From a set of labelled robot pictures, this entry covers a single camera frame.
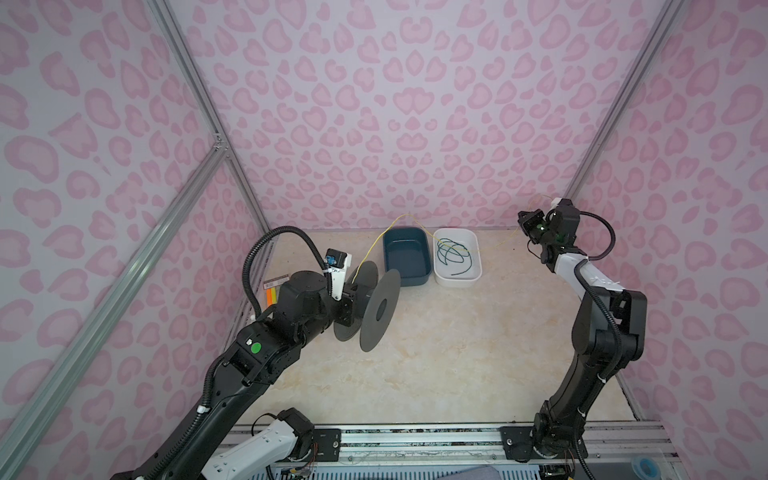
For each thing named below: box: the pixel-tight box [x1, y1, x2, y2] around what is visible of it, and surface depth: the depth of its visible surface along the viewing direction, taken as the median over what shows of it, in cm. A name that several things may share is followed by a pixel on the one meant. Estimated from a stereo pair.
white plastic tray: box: [433, 228, 483, 288], surface depth 112 cm
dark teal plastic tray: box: [383, 226, 432, 286], surface depth 112 cm
